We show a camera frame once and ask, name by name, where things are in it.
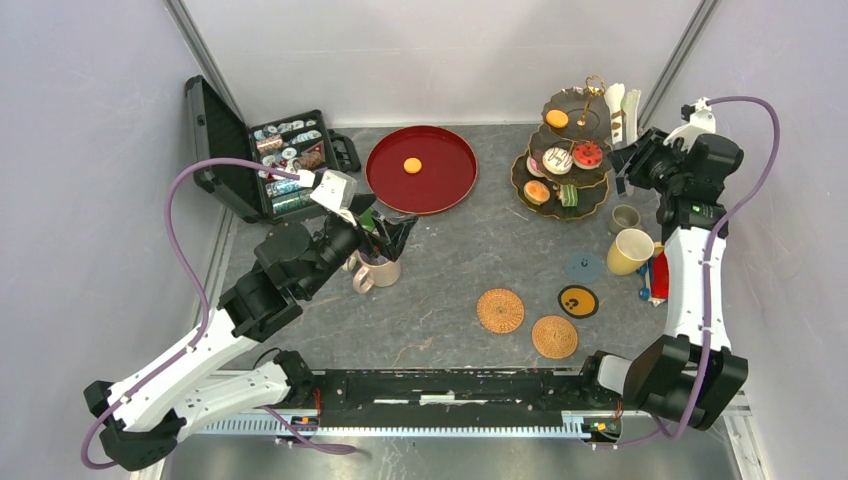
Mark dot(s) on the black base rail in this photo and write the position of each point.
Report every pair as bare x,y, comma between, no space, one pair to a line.
448,402

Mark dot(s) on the blue round coaster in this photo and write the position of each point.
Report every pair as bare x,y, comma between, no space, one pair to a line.
584,267

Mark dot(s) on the black open case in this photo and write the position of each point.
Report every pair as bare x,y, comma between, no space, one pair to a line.
299,141

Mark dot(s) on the small grey-green cup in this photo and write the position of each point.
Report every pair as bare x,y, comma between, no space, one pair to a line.
624,217

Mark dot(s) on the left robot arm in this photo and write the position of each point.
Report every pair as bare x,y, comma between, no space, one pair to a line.
141,420

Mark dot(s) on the orange fruit tart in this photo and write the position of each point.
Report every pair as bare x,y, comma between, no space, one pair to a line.
536,192

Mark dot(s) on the black yellow round coaster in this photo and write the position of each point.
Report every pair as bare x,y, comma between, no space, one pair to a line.
578,301

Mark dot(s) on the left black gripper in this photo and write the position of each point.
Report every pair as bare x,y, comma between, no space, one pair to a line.
393,230

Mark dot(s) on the orange macaron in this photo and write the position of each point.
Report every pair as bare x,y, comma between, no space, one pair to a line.
412,165
557,119

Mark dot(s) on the red round tray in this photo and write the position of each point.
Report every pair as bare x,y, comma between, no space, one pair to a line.
448,175

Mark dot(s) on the pink beige mug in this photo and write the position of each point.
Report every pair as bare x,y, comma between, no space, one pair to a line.
371,272

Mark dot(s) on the layered green cake slice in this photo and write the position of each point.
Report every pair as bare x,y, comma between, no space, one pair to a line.
568,195

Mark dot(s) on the green mug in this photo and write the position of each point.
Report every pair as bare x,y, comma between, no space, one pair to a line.
366,220

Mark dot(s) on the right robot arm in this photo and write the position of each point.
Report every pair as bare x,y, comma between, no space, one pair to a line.
689,374

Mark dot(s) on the woven coaster right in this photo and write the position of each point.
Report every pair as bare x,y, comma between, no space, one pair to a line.
555,337

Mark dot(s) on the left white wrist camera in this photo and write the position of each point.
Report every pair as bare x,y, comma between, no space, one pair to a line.
335,193

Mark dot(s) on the yellow cream mug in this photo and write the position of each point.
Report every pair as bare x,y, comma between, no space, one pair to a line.
631,249

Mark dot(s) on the woven coaster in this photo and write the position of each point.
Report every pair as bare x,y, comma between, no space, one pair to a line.
555,337
500,311

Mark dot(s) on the woven coaster left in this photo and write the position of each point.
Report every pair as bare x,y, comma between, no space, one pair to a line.
500,311

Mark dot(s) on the three-tier gold dessert stand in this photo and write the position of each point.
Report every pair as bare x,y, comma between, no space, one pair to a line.
589,122

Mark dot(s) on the white sprinkled donut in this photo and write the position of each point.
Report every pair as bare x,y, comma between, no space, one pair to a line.
557,161

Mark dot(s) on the red yellow block toy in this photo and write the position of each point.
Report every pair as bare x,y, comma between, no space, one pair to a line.
655,276

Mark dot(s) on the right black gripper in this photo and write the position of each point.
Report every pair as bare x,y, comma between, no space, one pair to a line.
632,161

